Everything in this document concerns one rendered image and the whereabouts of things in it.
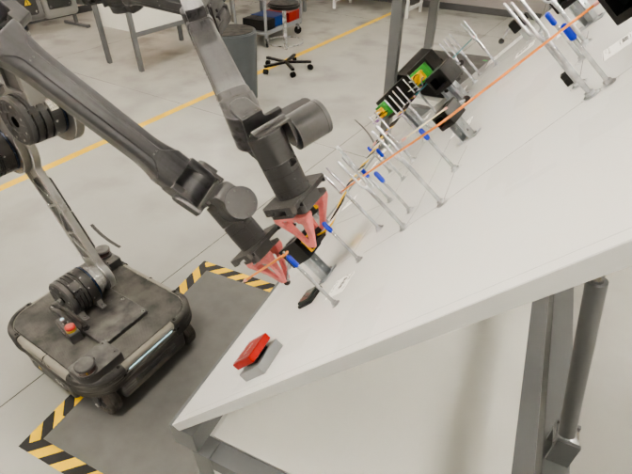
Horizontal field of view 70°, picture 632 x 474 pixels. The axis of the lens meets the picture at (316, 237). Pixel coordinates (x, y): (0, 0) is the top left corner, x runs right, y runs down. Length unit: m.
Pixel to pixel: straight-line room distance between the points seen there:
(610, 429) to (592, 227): 1.85
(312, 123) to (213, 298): 1.75
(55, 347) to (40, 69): 1.42
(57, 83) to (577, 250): 0.70
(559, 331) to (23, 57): 0.99
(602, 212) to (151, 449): 1.77
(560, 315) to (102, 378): 1.50
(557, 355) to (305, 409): 0.49
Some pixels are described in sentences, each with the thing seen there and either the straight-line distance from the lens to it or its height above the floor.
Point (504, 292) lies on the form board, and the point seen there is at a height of 1.41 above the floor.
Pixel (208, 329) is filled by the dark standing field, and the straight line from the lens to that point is 2.22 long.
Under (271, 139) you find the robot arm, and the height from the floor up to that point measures 1.36.
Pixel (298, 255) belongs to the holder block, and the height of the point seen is 1.15.
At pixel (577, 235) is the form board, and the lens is 0.38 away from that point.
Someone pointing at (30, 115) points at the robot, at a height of 1.16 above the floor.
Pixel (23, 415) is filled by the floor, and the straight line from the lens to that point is 2.24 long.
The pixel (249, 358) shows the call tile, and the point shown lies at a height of 1.12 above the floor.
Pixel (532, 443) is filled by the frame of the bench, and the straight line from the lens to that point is 1.05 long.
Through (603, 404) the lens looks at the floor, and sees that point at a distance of 2.26.
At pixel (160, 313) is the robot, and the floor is 0.24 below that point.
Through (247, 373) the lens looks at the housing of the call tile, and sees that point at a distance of 0.70.
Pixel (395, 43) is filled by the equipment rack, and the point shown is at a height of 1.24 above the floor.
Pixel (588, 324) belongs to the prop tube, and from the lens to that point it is 0.60.
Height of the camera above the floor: 1.66
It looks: 38 degrees down
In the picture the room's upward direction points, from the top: straight up
